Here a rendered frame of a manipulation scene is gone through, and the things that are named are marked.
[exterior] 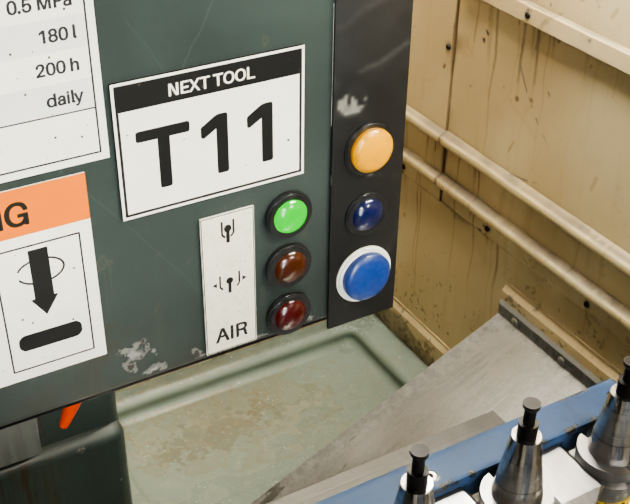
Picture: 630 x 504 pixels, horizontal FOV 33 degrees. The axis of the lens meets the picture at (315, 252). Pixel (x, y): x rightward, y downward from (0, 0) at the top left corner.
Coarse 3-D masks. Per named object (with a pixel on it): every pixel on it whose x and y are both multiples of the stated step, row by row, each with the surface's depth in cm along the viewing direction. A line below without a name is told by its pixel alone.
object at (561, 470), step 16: (560, 448) 96; (544, 464) 95; (560, 464) 95; (576, 464) 95; (560, 480) 93; (576, 480) 93; (592, 480) 93; (560, 496) 91; (576, 496) 91; (592, 496) 92
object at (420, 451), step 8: (416, 448) 80; (424, 448) 80; (416, 456) 80; (424, 456) 80; (416, 464) 80; (424, 464) 81; (408, 472) 81; (416, 472) 81; (424, 472) 81; (408, 480) 81; (416, 480) 81; (424, 480) 81; (416, 488) 81; (424, 488) 81
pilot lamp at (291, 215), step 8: (296, 200) 54; (280, 208) 54; (288, 208) 54; (296, 208) 54; (304, 208) 54; (280, 216) 54; (288, 216) 54; (296, 216) 54; (304, 216) 55; (280, 224) 54; (288, 224) 54; (296, 224) 54; (288, 232) 55
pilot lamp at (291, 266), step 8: (288, 256) 56; (296, 256) 56; (304, 256) 56; (280, 264) 56; (288, 264) 56; (296, 264) 56; (304, 264) 56; (280, 272) 56; (288, 272) 56; (296, 272) 56; (280, 280) 56; (288, 280) 56
